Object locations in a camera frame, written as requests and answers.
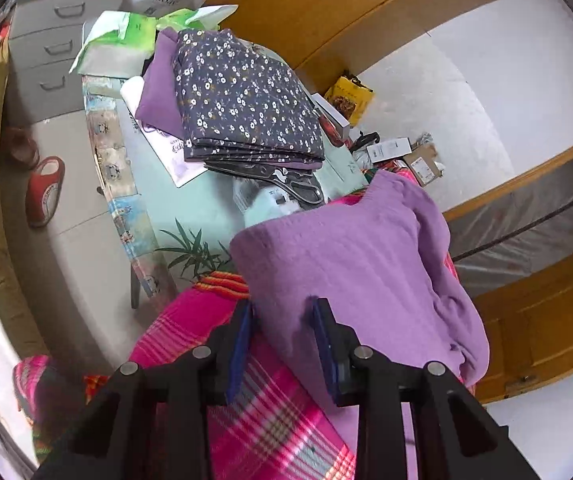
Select grey drawer cabinet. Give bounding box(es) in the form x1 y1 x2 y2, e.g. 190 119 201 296
6 0 140 123

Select white plastic package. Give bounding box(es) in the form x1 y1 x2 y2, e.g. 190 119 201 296
121 77 207 188

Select green tissue pack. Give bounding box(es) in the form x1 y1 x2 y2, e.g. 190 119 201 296
69 5 240 76

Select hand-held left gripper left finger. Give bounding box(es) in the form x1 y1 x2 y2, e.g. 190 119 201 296
31 297 256 480

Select wooden door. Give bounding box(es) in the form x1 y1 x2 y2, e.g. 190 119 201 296
471 245 573 406

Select red slipper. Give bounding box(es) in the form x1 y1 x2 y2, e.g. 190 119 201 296
25 156 66 228

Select wooden wardrobe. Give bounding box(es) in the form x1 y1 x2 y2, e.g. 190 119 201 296
201 0 525 78

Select white labelled box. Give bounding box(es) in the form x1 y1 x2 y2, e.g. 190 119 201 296
367 137 411 163

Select cardboard box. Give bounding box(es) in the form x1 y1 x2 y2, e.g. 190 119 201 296
404 142 445 188

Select brown slipper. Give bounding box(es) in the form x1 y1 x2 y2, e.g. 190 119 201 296
4 126 41 170

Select green printed table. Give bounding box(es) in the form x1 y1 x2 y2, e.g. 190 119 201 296
81 20 367 311

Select wooden door frame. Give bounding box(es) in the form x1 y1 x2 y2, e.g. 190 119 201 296
439 132 573 223

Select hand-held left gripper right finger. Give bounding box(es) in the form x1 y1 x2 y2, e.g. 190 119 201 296
313 297 542 480

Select large black scissors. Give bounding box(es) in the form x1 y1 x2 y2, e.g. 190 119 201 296
204 160 325 206

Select purple sweater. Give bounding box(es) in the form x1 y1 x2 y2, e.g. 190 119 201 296
229 170 491 461

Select yellow bag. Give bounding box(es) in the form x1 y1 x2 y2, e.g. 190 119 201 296
324 74 375 126

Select clear plastic door curtain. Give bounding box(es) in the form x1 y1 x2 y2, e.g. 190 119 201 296
444 155 573 306

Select folded purple cloth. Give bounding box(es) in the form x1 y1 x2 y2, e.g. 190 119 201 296
134 27 317 171

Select pink plaid blanket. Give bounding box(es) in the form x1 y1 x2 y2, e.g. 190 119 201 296
12 162 477 480

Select folded floral cloth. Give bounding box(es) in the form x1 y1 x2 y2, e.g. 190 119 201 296
172 27 327 171

